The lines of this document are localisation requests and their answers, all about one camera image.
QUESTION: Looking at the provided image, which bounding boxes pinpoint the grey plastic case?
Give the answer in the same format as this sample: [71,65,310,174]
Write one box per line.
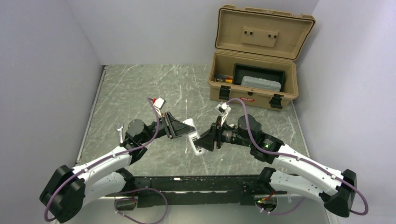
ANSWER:
[241,76,282,91]

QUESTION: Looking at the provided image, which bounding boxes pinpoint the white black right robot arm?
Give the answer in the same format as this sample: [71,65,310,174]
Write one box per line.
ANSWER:
[191,114,358,217]

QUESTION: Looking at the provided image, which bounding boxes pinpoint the white remote control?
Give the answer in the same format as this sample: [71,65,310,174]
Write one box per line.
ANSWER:
[183,119,207,156]

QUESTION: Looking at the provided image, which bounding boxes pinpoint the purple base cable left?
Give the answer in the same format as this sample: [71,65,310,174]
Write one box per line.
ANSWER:
[113,188,169,224]

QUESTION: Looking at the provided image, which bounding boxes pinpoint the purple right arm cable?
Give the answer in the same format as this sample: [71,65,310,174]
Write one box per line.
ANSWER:
[226,98,369,216]

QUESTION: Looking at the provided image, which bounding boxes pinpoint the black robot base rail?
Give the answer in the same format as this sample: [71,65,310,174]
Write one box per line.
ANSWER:
[117,175,285,208]

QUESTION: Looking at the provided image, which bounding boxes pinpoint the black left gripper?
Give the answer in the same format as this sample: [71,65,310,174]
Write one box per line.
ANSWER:
[140,112,195,145]

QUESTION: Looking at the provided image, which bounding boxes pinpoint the screwdrivers in toolbox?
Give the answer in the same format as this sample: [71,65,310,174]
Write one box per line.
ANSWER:
[214,74,233,84]

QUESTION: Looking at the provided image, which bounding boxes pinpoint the silver wrench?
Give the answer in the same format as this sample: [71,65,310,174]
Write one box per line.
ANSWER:
[114,122,124,144]

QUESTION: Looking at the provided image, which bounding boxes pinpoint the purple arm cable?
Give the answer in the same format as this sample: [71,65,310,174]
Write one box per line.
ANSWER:
[226,98,369,216]
[44,98,161,222]

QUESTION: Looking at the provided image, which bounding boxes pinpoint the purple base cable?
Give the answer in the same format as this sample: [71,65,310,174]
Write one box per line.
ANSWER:
[258,197,305,217]
[113,188,169,224]

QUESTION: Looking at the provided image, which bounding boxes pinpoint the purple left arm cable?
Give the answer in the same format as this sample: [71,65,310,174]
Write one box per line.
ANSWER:
[44,98,161,222]

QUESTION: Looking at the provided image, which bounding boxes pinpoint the tan plastic toolbox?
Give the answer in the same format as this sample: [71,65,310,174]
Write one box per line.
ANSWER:
[208,5,316,111]

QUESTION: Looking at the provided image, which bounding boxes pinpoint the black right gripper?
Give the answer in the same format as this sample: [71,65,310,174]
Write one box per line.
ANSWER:
[194,116,253,152]

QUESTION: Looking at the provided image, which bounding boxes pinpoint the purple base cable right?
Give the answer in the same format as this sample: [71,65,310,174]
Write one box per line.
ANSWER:
[258,197,305,217]

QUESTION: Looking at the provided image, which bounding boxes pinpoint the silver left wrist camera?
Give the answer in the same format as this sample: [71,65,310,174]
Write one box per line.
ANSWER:
[152,98,166,117]

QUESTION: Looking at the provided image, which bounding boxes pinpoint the black toolbox tray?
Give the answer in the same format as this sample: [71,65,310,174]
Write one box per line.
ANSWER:
[232,63,285,91]

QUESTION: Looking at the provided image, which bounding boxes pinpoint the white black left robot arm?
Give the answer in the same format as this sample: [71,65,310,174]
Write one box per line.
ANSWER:
[39,112,197,223]

